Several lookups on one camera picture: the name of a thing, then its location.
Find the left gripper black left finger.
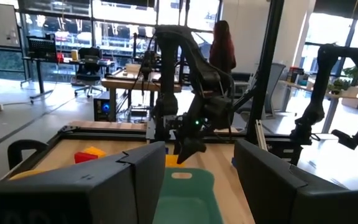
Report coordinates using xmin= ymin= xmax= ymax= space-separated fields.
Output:
xmin=0 ymin=141 xmax=167 ymax=224

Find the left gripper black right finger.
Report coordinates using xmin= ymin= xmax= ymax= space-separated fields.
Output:
xmin=233 ymin=138 xmax=358 ymax=224

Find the red toy building block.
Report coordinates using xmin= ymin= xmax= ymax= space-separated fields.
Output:
xmin=74 ymin=151 xmax=99 ymax=165

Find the computer tower with blue light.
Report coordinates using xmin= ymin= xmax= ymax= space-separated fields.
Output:
xmin=93 ymin=91 xmax=112 ymax=122

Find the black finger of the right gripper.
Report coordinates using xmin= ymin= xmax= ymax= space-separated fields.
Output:
xmin=177 ymin=139 xmax=198 ymax=165
xmin=194 ymin=141 xmax=207 ymax=154

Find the yellow toy building block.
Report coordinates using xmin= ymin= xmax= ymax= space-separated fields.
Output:
xmin=165 ymin=154 xmax=186 ymax=169
xmin=83 ymin=146 xmax=108 ymax=159

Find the wooden work table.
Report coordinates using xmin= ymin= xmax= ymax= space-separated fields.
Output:
xmin=100 ymin=70 xmax=183 ymax=122

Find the teal plastic bin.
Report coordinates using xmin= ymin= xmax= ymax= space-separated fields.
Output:
xmin=152 ymin=167 xmax=224 ymax=224

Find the person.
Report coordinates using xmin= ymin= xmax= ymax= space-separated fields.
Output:
xmin=209 ymin=20 xmax=237 ymax=75

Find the grey office chair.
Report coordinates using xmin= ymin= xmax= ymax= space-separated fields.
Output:
xmin=237 ymin=63 xmax=287 ymax=119

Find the black arched handle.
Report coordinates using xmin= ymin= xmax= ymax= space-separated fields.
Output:
xmin=7 ymin=139 xmax=48 ymax=171

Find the black office chair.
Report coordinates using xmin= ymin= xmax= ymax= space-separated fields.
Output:
xmin=74 ymin=47 xmax=104 ymax=98

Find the black vertical rig post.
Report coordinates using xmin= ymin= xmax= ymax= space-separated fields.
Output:
xmin=246 ymin=0 xmax=285 ymax=144

